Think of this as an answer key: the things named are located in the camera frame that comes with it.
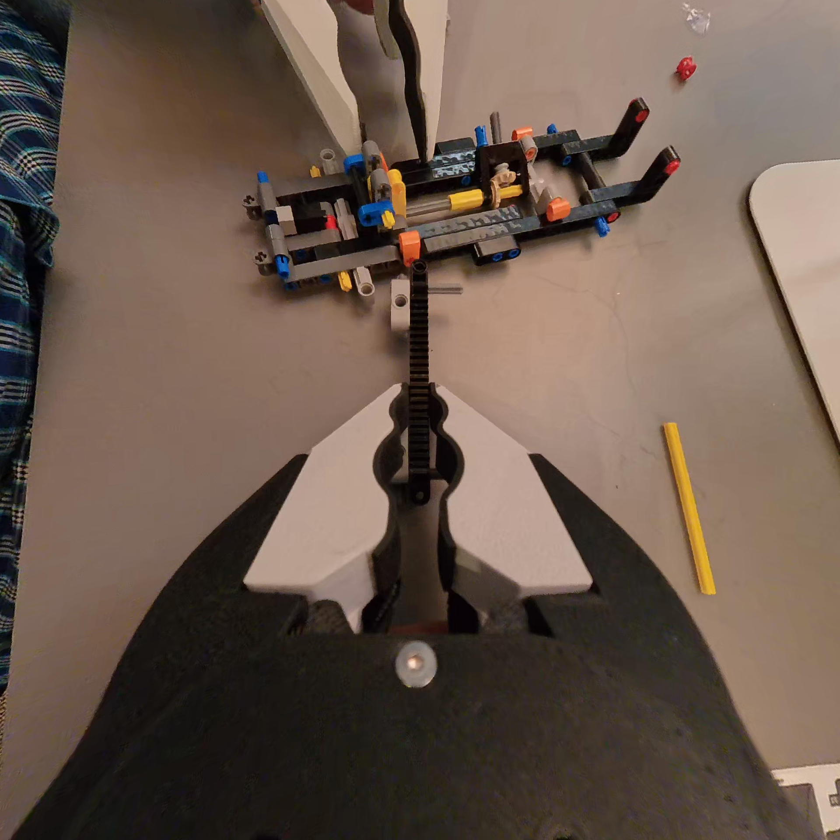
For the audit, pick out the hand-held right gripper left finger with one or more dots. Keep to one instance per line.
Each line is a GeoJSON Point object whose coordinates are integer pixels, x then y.
{"type": "Point", "coordinates": [321, 518]}

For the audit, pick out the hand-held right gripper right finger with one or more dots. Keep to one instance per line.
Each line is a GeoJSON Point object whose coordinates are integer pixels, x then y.
{"type": "Point", "coordinates": [518, 518]}

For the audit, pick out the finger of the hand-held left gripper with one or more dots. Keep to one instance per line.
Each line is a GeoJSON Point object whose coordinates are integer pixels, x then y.
{"type": "Point", "coordinates": [315, 52]}
{"type": "Point", "coordinates": [433, 65]}

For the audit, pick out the black lego chassis frame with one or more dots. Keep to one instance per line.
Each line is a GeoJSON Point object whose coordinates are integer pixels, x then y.
{"type": "Point", "coordinates": [472, 226]}

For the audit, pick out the black lego gear rack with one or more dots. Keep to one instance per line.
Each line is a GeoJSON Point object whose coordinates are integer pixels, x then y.
{"type": "Point", "coordinates": [419, 367]}

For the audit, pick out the light grey lego connector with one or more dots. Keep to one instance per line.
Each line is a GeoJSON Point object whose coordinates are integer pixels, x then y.
{"type": "Point", "coordinates": [400, 305]}

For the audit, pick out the yellow lego axle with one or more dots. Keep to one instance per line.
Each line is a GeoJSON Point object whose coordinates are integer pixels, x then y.
{"type": "Point", "coordinates": [689, 508]}

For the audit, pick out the small red lego piece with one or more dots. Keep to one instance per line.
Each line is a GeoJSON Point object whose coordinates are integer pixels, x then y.
{"type": "Point", "coordinates": [686, 67]}

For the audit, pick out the small clear lego piece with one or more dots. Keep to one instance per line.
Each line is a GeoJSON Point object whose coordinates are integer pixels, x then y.
{"type": "Point", "coordinates": [697, 18]}

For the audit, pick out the lego sticker sheet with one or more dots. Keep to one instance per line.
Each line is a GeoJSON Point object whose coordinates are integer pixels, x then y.
{"type": "Point", "coordinates": [810, 797]}

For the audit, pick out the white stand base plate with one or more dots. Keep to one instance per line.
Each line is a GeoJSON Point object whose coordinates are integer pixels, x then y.
{"type": "Point", "coordinates": [807, 262]}

